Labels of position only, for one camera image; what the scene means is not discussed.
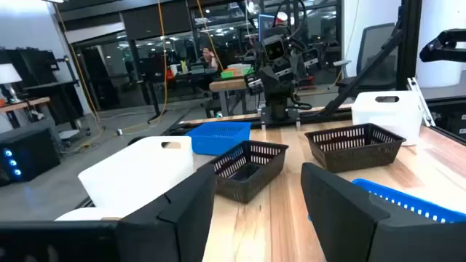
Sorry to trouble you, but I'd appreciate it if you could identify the black vertical frame post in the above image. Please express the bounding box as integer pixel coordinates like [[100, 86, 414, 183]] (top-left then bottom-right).
[[395, 0, 424, 91]]

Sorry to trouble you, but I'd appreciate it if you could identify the yellow hanging cable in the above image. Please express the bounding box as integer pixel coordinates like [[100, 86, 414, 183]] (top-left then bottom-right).
[[195, 0, 225, 72], [53, 3, 106, 146], [147, 0, 169, 124]]

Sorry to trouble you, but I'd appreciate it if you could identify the black table frame rail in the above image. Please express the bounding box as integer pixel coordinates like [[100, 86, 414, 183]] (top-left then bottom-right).
[[162, 105, 354, 136]]

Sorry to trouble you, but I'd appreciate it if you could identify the blue computer monitor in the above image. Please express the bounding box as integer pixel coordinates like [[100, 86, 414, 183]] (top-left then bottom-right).
[[257, 13, 277, 44]]

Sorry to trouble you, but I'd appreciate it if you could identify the blue plastic slotted basket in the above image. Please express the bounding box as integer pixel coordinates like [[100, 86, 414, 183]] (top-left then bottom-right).
[[307, 178, 466, 224], [185, 122, 252, 156]]

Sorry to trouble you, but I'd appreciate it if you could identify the white plastic storage bin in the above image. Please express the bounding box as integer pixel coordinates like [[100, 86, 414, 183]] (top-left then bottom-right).
[[351, 90, 425, 147], [77, 135, 195, 219]]

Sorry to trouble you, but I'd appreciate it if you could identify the grey office chair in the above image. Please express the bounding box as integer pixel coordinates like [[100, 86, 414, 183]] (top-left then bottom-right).
[[335, 22, 398, 96]]

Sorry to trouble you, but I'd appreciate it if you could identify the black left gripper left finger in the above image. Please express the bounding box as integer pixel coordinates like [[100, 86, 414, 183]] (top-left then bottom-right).
[[116, 163, 216, 262]]

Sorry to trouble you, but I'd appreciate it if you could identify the silver aluminium bracket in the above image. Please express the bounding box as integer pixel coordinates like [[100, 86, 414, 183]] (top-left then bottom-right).
[[406, 76, 437, 128]]

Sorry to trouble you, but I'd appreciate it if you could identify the black diagonal frame strut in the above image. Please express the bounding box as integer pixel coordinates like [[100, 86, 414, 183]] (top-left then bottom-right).
[[320, 28, 404, 117]]

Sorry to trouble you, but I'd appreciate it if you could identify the wooden work table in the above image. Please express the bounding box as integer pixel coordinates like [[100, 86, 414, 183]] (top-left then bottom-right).
[[208, 78, 256, 117]]

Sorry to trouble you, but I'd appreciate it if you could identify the white table lamp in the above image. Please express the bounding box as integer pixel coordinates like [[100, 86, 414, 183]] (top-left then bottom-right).
[[0, 63, 23, 105]]

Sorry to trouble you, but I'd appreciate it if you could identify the wooden desk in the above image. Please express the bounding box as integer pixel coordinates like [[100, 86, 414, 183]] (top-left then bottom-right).
[[0, 96, 51, 129]]

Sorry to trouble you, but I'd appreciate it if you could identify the person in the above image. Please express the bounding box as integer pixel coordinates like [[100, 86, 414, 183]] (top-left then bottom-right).
[[197, 46, 220, 72]]

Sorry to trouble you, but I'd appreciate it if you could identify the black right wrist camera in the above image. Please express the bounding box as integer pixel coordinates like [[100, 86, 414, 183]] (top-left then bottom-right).
[[261, 34, 288, 62]]

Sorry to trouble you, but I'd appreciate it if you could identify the black shelf rack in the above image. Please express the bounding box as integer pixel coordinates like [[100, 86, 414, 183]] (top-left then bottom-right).
[[0, 48, 87, 123]]

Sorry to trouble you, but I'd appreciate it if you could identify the black plastic slotted basket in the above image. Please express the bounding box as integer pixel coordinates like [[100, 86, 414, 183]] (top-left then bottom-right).
[[206, 140, 290, 205], [304, 122, 407, 174]]

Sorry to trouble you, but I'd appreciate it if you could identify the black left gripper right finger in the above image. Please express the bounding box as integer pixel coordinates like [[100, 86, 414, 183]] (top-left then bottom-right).
[[300, 162, 466, 262]]

